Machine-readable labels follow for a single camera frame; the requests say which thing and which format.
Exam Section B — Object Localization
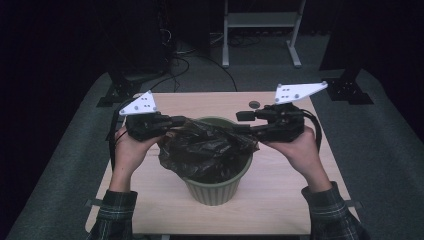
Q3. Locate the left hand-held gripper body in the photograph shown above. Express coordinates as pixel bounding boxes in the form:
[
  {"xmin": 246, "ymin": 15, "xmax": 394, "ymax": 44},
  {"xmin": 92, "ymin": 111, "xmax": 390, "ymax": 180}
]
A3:
[{"xmin": 118, "ymin": 90, "xmax": 172, "ymax": 142}]

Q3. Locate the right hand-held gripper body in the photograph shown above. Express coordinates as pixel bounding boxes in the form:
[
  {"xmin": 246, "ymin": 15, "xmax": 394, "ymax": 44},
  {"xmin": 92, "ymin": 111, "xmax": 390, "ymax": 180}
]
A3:
[{"xmin": 254, "ymin": 80, "xmax": 329, "ymax": 143}]

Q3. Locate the black plastic garbage bag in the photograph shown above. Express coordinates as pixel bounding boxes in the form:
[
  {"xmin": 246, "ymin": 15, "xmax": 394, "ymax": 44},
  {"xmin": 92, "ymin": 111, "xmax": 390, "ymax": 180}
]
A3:
[{"xmin": 158, "ymin": 118, "xmax": 260, "ymax": 184}]

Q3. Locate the green plastic trash bin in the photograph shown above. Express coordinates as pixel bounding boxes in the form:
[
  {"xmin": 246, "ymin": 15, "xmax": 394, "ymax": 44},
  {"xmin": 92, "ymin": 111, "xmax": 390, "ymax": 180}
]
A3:
[{"xmin": 181, "ymin": 115, "xmax": 254, "ymax": 207}]

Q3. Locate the person's left hand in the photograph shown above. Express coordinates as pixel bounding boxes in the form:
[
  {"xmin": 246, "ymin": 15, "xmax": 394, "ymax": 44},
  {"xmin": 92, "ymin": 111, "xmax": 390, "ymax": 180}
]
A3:
[{"xmin": 113, "ymin": 127, "xmax": 168, "ymax": 178}]

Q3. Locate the person's right hand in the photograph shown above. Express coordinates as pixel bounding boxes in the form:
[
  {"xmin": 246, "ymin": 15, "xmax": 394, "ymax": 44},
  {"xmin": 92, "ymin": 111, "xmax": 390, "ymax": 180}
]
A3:
[{"xmin": 262, "ymin": 125, "xmax": 323, "ymax": 182}]

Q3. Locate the black stand base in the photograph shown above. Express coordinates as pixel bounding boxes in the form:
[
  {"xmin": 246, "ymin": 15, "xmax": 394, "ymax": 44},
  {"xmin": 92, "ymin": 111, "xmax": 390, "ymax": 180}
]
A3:
[
  {"xmin": 96, "ymin": 71, "xmax": 143, "ymax": 108},
  {"xmin": 321, "ymin": 68, "xmax": 374, "ymax": 106}
]

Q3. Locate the grey tape strip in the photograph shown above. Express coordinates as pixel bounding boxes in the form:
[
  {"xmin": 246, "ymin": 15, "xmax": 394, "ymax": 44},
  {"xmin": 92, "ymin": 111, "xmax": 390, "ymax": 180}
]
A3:
[
  {"xmin": 84, "ymin": 198, "xmax": 105, "ymax": 208},
  {"xmin": 344, "ymin": 199, "xmax": 364, "ymax": 210}
]

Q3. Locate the white metal stand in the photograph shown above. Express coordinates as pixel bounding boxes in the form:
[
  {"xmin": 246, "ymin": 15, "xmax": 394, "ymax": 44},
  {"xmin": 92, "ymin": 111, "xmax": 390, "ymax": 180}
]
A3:
[{"xmin": 222, "ymin": 0, "xmax": 307, "ymax": 69}]

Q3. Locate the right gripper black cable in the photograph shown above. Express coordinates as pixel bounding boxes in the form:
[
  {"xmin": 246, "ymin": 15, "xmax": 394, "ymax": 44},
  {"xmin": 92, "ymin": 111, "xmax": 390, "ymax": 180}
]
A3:
[{"xmin": 299, "ymin": 108, "xmax": 324, "ymax": 152}]

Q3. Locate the black floor cable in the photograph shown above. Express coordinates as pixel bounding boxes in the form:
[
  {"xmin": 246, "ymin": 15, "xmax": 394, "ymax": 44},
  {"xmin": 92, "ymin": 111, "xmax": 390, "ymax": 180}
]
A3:
[
  {"xmin": 191, "ymin": 53, "xmax": 239, "ymax": 93},
  {"xmin": 147, "ymin": 56, "xmax": 191, "ymax": 94}
]

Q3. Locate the tangle of dark cables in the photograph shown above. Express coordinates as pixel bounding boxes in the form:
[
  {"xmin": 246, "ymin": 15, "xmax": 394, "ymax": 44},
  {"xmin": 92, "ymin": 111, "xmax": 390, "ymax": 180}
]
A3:
[{"xmin": 229, "ymin": 33, "xmax": 263, "ymax": 48}]

